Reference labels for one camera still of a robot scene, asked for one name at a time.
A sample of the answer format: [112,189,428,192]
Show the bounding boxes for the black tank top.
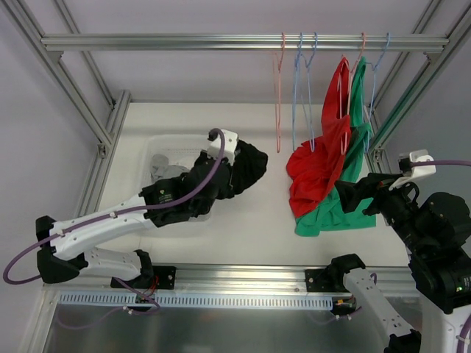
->
[231,140,268,196]

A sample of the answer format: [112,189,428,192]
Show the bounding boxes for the red tank top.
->
[286,57,351,218]

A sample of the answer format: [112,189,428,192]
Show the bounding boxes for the pink hanger with green top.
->
[343,32,366,157]

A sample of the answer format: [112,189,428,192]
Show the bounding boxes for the grey tank top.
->
[149,154,189,184]

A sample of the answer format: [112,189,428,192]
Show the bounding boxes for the pink wire hanger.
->
[272,32,286,154]

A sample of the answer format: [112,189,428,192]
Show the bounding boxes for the blue hanger with grey top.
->
[291,32,304,151]

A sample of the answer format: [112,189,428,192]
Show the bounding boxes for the blue hanger with black top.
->
[302,32,319,151]

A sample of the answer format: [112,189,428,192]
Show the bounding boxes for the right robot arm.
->
[326,173,470,352]

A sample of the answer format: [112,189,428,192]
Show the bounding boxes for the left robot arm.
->
[35,149,241,288]

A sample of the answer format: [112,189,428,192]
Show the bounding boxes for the green tank top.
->
[294,56,378,238]

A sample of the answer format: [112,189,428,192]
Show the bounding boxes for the white plastic basket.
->
[141,134,218,225]

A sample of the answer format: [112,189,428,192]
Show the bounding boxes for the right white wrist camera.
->
[389,149,436,190]

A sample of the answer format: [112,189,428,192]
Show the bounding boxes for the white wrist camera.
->
[389,149,436,190]
[206,128,238,165]

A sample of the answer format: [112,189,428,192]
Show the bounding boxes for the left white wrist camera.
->
[206,128,238,165]

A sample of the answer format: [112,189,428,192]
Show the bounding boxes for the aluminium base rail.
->
[44,264,418,297]

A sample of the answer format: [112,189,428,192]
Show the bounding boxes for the empty blue wire hanger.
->
[363,32,392,154]

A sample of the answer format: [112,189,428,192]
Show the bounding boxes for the aluminium hanging rail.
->
[41,34,450,53]

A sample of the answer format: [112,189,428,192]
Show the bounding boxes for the white slotted cable duct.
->
[58,291,333,311]

